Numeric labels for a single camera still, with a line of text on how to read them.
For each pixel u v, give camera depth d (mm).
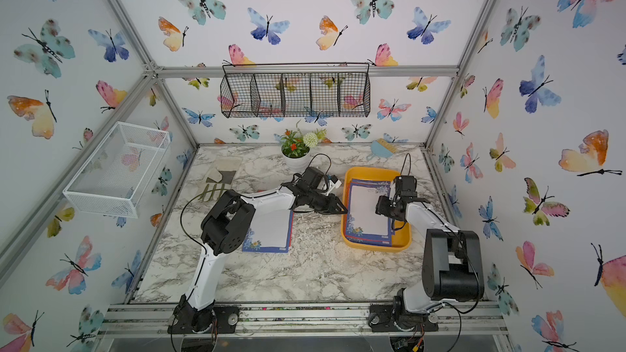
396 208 692
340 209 910
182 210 986
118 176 825
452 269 444
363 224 928
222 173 1100
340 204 891
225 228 565
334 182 903
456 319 749
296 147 994
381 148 1195
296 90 979
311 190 831
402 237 894
